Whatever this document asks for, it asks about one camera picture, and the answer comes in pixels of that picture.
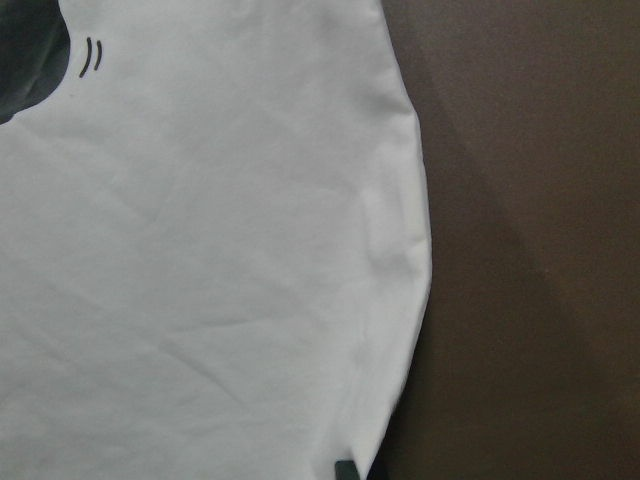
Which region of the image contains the cream long-sleeve printed shirt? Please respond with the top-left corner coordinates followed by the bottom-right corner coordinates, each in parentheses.
top-left (1, 1), bottom-right (432, 479)

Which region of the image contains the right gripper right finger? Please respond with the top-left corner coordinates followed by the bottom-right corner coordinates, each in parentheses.
top-left (366, 452), bottom-right (391, 480)

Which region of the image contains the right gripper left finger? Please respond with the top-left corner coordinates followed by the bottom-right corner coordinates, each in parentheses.
top-left (334, 460), bottom-right (359, 480)

